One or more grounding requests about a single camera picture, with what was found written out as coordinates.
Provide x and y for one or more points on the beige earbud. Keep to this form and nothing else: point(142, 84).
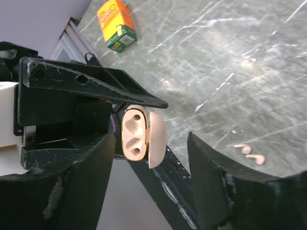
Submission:
point(245, 148)
point(259, 159)

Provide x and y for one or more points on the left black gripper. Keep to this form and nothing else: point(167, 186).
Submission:
point(59, 99)

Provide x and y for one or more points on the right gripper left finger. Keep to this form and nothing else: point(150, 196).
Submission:
point(66, 195)

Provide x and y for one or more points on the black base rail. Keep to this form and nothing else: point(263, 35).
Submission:
point(170, 187)

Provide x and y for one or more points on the orange sponge box front left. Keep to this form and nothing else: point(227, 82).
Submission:
point(116, 25)

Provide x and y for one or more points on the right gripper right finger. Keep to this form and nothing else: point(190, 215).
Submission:
point(227, 192)

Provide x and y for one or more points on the beige earbud charging case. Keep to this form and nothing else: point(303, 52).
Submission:
point(143, 135)

